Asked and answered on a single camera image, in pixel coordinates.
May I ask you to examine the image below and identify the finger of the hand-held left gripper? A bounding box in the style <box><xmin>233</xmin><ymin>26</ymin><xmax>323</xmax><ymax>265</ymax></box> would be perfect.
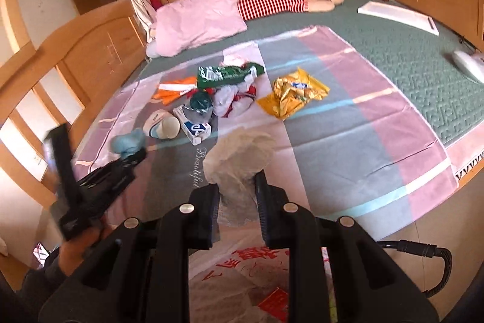
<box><xmin>77</xmin><ymin>149</ymin><xmax>148</xmax><ymax>200</ymax></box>

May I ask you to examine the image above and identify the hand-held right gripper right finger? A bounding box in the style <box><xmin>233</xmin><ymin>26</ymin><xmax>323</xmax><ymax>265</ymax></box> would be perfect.
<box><xmin>254</xmin><ymin>172</ymin><xmax>439</xmax><ymax>323</ymax></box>

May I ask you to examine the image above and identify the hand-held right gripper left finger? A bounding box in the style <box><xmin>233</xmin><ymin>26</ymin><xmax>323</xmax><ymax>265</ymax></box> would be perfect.
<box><xmin>40</xmin><ymin>187</ymin><xmax>221</xmax><ymax>323</ymax></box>

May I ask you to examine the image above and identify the blue wrapper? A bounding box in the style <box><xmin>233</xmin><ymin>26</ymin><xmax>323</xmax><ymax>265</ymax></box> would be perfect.
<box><xmin>111</xmin><ymin>128</ymin><xmax>147</xmax><ymax>158</ymax></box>

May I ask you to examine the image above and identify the white plastic bag red print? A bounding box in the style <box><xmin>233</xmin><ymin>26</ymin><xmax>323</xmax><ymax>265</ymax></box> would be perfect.
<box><xmin>189</xmin><ymin>130</ymin><xmax>333</xmax><ymax>323</ymax></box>

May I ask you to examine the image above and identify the person's left forearm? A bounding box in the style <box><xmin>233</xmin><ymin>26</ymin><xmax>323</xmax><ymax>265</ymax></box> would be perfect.
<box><xmin>15</xmin><ymin>251</ymin><xmax>72</xmax><ymax>314</ymax></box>

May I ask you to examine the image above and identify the person's left hand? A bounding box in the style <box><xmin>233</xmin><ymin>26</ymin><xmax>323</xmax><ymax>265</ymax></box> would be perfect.
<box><xmin>60</xmin><ymin>222</ymin><xmax>114</xmax><ymax>276</ymax></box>

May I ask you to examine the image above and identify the white paper cup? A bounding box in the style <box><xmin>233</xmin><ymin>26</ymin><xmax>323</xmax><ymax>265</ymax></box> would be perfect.
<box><xmin>143</xmin><ymin>109</ymin><xmax>181</xmax><ymax>140</ymax></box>

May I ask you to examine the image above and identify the pink grey patterned sheet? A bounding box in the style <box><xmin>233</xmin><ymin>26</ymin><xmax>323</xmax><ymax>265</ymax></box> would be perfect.
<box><xmin>72</xmin><ymin>25</ymin><xmax>460</xmax><ymax>233</ymax></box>

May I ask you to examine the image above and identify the white and blue box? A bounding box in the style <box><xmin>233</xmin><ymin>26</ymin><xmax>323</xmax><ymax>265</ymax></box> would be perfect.
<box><xmin>173</xmin><ymin>105</ymin><xmax>212</xmax><ymax>147</ymax></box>

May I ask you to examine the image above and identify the red paper packet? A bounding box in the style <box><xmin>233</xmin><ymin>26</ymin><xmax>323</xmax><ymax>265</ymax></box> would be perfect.
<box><xmin>257</xmin><ymin>287</ymin><xmax>290</xmax><ymax>322</ymax></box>

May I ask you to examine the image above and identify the orange wrapper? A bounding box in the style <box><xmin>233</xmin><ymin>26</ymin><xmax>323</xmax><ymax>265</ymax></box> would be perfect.
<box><xmin>152</xmin><ymin>76</ymin><xmax>198</xmax><ymax>105</ymax></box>

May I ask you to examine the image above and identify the white and red plastic bag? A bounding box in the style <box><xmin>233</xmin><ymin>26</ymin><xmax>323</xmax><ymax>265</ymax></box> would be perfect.
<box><xmin>213</xmin><ymin>81</ymin><xmax>258</xmax><ymax>118</ymax></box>

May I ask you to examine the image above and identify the dark green round lid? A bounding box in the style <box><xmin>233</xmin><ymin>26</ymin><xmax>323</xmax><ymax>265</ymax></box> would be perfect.
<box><xmin>189</xmin><ymin>90</ymin><xmax>214</xmax><ymax>119</ymax></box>

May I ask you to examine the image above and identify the yellow snack bag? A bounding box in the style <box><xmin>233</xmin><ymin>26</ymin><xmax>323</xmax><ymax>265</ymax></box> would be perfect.
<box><xmin>257</xmin><ymin>67</ymin><xmax>330</xmax><ymax>120</ymax></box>

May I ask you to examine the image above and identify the wooden headboard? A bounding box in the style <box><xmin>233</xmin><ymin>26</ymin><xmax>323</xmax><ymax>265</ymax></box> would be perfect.
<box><xmin>0</xmin><ymin>0</ymin><xmax>159</xmax><ymax>203</ymax></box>

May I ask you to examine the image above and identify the green snack bag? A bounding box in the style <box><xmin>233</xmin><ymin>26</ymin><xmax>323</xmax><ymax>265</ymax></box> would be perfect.
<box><xmin>197</xmin><ymin>62</ymin><xmax>265</xmax><ymax>90</ymax></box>

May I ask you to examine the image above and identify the white patterned pillow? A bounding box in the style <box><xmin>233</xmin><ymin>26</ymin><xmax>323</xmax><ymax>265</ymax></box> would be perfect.
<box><xmin>130</xmin><ymin>0</ymin><xmax>164</xmax><ymax>58</ymax></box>

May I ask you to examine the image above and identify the pink pillow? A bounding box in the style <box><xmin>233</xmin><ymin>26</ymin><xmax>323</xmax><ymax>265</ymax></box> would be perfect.
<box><xmin>154</xmin><ymin>0</ymin><xmax>249</xmax><ymax>58</ymax></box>

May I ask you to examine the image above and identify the red white striped cushion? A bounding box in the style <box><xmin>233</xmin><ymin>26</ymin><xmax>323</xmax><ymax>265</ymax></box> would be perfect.
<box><xmin>237</xmin><ymin>0</ymin><xmax>310</xmax><ymax>21</ymax></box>

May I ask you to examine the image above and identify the green quilted mattress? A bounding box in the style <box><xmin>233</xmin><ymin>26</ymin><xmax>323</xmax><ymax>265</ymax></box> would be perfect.
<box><xmin>146</xmin><ymin>0</ymin><xmax>484</xmax><ymax>150</ymax></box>

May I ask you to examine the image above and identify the white handheld appliance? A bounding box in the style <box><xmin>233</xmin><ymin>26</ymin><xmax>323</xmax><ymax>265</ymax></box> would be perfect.
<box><xmin>453</xmin><ymin>50</ymin><xmax>484</xmax><ymax>85</ymax></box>

